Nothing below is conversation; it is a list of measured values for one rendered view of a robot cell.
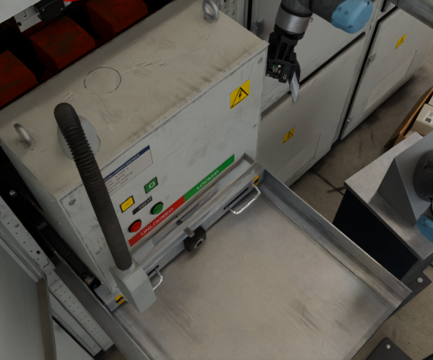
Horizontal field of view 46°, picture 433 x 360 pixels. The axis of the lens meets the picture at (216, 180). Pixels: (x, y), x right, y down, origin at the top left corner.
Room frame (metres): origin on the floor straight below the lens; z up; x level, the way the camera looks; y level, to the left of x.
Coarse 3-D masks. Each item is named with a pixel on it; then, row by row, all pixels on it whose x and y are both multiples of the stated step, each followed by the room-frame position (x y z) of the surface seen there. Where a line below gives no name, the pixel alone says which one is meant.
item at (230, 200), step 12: (240, 192) 0.67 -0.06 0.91; (216, 204) 0.62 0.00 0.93; (228, 204) 0.64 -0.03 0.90; (204, 216) 0.59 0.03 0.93; (216, 216) 0.61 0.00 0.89; (192, 228) 0.56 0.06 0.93; (204, 228) 0.58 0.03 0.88; (180, 240) 0.52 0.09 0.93; (168, 252) 0.49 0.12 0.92; (156, 264) 0.47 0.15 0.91; (96, 288) 0.40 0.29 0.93; (108, 300) 0.37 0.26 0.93; (120, 300) 0.38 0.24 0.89
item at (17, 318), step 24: (0, 264) 0.40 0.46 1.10; (0, 288) 0.34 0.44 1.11; (24, 288) 0.40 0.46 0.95; (48, 288) 0.44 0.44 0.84; (0, 312) 0.29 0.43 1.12; (24, 312) 0.34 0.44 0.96; (48, 312) 0.37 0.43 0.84; (0, 336) 0.24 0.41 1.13; (24, 336) 0.28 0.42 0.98; (48, 336) 0.31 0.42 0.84
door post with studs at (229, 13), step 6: (216, 0) 0.90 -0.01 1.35; (222, 0) 0.90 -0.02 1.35; (228, 0) 0.91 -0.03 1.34; (234, 0) 0.93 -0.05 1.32; (216, 6) 0.90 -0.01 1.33; (222, 6) 0.90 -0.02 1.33; (228, 6) 0.91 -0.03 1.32; (234, 6) 0.93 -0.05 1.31; (228, 12) 0.91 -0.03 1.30; (234, 12) 0.93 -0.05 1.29
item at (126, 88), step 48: (192, 0) 0.85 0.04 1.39; (144, 48) 0.72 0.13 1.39; (192, 48) 0.72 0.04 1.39; (240, 48) 0.71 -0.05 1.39; (48, 96) 0.60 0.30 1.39; (96, 96) 0.60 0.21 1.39; (144, 96) 0.60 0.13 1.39; (192, 96) 0.59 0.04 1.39; (0, 144) 0.53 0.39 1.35; (48, 144) 0.50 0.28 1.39; (48, 192) 0.41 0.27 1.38
